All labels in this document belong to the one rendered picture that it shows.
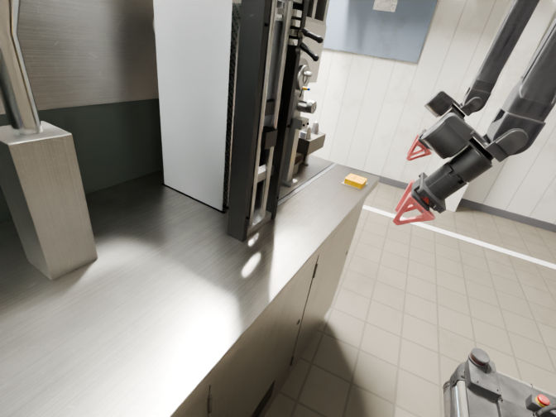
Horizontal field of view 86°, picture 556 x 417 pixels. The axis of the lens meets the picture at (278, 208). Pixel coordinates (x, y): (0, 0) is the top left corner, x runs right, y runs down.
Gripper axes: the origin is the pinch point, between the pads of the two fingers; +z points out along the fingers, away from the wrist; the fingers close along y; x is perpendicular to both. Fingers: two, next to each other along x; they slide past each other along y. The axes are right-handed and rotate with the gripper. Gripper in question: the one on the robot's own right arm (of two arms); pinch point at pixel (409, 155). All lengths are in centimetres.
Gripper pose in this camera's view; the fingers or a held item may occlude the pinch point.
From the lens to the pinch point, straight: 119.4
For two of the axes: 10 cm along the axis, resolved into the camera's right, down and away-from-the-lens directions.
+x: 7.2, 6.9, -0.1
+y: -4.1, 4.1, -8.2
